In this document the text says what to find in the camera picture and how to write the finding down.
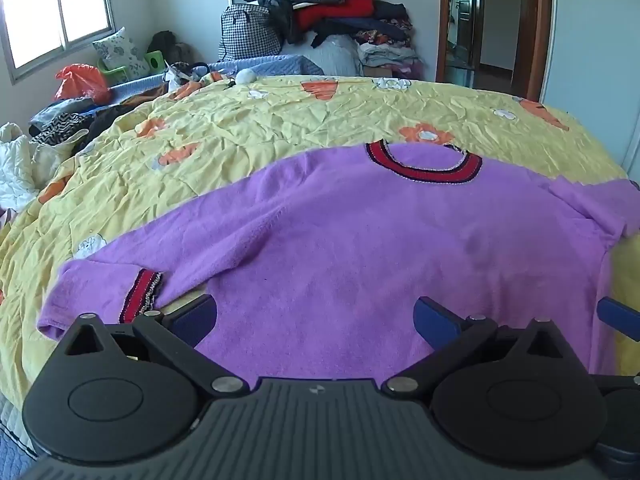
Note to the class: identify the dark patterned clothes heap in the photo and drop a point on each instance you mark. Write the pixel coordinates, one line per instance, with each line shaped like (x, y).
(79, 129)

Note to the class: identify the checkered houndstooth bag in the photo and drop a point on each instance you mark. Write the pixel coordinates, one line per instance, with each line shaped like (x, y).
(247, 32)

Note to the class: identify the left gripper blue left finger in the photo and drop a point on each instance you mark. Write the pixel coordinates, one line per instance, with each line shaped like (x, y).
(194, 321)

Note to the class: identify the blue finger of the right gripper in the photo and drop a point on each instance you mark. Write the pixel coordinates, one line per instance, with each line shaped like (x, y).
(620, 317)

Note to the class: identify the pile of clothes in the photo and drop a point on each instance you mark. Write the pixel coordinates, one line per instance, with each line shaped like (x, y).
(381, 30)

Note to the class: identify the white quilted cloth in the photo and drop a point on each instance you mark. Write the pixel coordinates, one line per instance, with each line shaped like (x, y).
(27, 166)

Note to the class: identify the white wardrobe door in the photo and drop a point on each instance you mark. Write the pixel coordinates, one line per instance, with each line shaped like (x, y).
(593, 71)

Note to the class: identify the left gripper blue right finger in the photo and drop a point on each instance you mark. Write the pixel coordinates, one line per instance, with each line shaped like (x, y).
(435, 324)

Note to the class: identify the purple sweater red collar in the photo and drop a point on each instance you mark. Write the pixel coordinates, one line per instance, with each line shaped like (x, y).
(316, 261)

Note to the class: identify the floral pillow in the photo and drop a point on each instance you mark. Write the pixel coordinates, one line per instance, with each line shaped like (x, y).
(119, 51)

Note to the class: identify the blue striped blanket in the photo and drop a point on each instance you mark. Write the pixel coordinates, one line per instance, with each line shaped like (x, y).
(273, 65)

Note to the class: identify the window with frame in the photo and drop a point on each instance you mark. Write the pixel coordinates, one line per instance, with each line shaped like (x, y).
(37, 32)

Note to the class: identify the wooden door frame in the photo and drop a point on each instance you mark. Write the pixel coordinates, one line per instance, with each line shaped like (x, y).
(496, 45)

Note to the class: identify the orange plastic bag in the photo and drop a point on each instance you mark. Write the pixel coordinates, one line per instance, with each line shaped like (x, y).
(82, 81)

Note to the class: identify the green plastic stool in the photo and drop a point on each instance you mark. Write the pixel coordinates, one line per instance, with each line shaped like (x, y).
(120, 75)

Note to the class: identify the yellow floral bedspread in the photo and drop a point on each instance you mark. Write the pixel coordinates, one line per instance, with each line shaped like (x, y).
(165, 152)

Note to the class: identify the black backpack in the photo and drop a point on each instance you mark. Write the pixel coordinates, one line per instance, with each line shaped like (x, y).
(171, 48)

